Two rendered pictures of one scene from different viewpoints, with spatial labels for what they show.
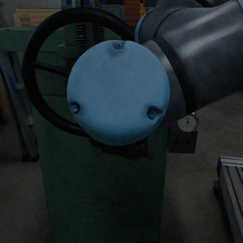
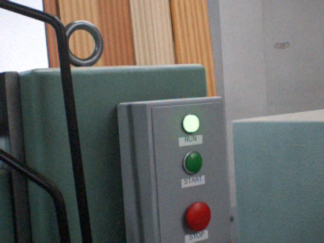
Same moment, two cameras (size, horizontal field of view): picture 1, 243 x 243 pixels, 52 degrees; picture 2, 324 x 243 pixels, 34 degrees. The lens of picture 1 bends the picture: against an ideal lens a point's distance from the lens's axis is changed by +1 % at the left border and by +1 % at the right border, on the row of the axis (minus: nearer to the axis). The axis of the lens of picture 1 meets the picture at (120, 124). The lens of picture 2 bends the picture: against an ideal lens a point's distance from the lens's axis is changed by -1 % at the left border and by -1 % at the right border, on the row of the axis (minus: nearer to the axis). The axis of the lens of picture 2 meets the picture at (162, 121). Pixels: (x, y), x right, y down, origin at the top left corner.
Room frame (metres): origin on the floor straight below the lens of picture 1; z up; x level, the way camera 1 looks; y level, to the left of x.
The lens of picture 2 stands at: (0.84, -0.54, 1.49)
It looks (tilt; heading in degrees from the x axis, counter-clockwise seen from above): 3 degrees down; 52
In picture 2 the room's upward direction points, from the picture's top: 4 degrees counter-clockwise
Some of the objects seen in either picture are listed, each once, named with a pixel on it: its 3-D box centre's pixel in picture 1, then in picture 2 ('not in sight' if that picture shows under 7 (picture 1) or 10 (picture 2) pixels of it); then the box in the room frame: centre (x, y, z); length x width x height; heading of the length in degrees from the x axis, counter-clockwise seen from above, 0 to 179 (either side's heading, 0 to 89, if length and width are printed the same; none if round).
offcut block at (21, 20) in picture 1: (22, 20); not in sight; (0.85, 0.31, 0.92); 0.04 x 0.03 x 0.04; 146
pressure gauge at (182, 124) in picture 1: (186, 123); not in sight; (0.66, -0.19, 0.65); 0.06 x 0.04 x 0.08; 86
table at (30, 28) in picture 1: (101, 39); not in sight; (0.78, 0.06, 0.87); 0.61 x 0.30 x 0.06; 86
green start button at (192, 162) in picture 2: not in sight; (194, 162); (1.19, -0.14, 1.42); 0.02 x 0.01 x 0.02; 176
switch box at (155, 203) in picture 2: not in sight; (175, 174); (1.19, -0.10, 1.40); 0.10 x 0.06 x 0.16; 176
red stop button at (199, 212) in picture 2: not in sight; (198, 216); (1.19, -0.14, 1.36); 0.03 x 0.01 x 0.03; 176
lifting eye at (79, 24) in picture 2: not in sight; (81, 45); (1.17, 0.04, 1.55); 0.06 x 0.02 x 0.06; 176
